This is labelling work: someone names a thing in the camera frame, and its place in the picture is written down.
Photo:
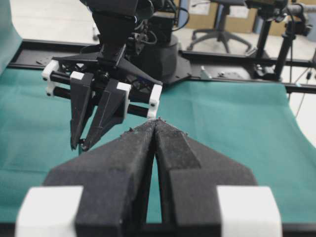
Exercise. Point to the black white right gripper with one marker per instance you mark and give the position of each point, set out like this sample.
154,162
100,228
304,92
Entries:
126,80

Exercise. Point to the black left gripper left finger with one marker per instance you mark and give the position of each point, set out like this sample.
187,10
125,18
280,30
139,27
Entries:
92,195

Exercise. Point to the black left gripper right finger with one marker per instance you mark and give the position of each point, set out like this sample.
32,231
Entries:
208,194

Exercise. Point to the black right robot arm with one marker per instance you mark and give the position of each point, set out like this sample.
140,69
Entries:
121,23

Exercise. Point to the green table mat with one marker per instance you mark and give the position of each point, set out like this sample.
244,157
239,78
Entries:
251,123

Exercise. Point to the black office chair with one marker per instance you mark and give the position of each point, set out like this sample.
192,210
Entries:
218,32

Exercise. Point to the metal angle bracket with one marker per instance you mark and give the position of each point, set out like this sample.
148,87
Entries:
204,74

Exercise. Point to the black aluminium frame rail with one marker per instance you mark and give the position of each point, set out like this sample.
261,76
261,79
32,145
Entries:
35,55

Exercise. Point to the black camera stand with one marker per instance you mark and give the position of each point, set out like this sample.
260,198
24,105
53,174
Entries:
278,10

